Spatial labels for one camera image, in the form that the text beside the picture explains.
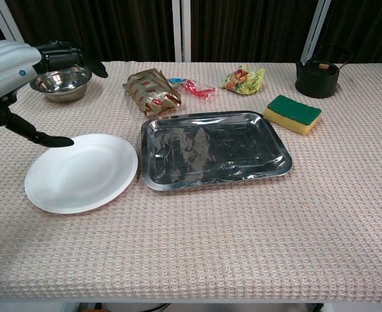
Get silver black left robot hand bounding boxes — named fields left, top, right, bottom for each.
left=0, top=39, right=109, bottom=149

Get white round plate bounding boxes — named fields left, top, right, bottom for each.
left=24, top=133, right=139, bottom=215

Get shiny steel rectangular tray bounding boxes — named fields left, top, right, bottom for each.
left=140, top=110, right=293, bottom=192

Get stainless steel bowl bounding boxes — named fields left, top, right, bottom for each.
left=29, top=64, right=93, bottom=104

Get gold red snack bag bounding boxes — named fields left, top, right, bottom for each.
left=122, top=68, right=182, bottom=117

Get red candy wrapper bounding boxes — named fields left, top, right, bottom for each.
left=180, top=79, right=217, bottom=101

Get yellow green snack bag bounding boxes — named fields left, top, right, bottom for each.
left=221, top=64, right=266, bottom=96

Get beige waffle tablecloth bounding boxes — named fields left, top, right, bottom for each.
left=0, top=60, right=382, bottom=302

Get green yellow sponge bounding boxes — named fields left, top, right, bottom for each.
left=263, top=94, right=322, bottom=136

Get black cast iron kettle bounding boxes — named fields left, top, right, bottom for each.
left=294, top=44, right=354, bottom=99

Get white slanted frame post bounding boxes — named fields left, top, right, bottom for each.
left=0, top=0, right=25, bottom=44
left=299, top=0, right=332, bottom=63

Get white upright frame post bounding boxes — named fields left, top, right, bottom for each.
left=172, top=0, right=192, bottom=62

